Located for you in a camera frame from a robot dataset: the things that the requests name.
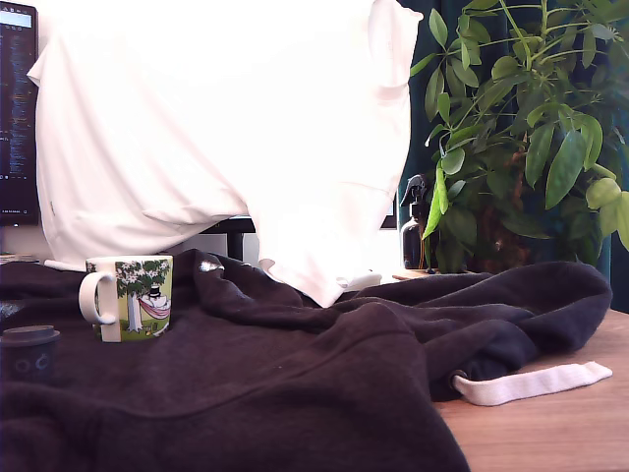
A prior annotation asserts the green illustrated coffee mug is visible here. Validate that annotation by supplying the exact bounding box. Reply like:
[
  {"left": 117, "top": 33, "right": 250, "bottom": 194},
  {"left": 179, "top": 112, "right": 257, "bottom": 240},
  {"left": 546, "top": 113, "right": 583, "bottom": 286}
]
[{"left": 78, "top": 254, "right": 175, "bottom": 344}]

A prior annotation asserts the black monitor stand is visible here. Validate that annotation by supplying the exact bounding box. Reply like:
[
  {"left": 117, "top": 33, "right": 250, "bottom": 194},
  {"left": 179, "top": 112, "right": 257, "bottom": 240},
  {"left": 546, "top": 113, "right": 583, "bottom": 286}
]
[{"left": 199, "top": 215, "right": 257, "bottom": 262}]

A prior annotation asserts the dark glass spray bottle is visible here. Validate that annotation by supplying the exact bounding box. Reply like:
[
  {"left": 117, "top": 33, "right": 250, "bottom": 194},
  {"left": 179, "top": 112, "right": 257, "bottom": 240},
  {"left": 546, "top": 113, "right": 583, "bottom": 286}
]
[{"left": 398, "top": 173, "right": 439, "bottom": 271}]

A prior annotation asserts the wooden board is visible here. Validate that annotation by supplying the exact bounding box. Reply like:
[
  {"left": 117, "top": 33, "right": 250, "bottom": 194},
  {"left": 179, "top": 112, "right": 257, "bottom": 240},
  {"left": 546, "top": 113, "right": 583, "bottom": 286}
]
[{"left": 391, "top": 267, "right": 474, "bottom": 283}]

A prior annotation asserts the black hoodie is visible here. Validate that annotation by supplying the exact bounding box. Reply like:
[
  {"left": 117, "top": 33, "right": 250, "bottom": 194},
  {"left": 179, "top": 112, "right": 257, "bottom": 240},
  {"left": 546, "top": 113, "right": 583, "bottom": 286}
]
[{"left": 0, "top": 248, "right": 614, "bottom": 472}]

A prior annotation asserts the white draped cloth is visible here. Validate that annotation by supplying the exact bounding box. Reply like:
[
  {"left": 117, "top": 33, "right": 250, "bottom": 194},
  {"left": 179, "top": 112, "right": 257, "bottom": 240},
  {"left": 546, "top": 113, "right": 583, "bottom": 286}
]
[{"left": 27, "top": 0, "right": 425, "bottom": 309}]

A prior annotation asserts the green leafy houseplant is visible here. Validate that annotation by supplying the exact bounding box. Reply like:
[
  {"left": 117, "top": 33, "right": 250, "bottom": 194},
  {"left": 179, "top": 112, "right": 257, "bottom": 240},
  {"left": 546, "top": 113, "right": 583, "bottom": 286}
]
[{"left": 410, "top": 0, "right": 629, "bottom": 274}]

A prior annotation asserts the white stick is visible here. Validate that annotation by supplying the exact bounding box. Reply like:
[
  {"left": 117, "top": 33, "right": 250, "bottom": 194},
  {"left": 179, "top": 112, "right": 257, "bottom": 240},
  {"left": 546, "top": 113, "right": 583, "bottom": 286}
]
[{"left": 42, "top": 259, "right": 86, "bottom": 273}]

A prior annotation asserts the black computer monitor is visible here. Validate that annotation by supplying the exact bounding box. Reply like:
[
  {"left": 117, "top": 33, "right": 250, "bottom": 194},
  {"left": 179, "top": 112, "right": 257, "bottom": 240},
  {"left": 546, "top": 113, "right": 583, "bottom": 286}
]
[{"left": 0, "top": 1, "right": 40, "bottom": 228}]

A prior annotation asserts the white hoodie drawstring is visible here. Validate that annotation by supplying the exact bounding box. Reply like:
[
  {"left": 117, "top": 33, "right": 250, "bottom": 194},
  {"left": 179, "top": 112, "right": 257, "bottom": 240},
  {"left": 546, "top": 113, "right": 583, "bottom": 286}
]
[{"left": 454, "top": 360, "right": 614, "bottom": 408}]

